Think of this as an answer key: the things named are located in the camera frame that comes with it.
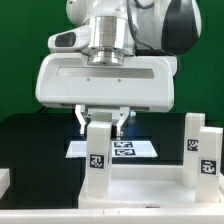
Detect marker tag sheet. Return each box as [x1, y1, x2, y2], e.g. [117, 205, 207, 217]
[66, 140, 158, 158]

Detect white block left edge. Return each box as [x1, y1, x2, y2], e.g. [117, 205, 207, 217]
[0, 169, 10, 199]

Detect white desk top tray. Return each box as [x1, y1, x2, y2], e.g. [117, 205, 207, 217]
[78, 164, 224, 209]

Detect white front rail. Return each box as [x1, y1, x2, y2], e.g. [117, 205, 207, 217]
[0, 208, 224, 224]

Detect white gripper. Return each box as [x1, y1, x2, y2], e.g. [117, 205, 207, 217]
[35, 53, 176, 137]

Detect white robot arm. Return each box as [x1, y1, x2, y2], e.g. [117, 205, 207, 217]
[35, 0, 202, 136]

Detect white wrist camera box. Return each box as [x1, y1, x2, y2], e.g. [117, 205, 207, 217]
[48, 25, 92, 53]

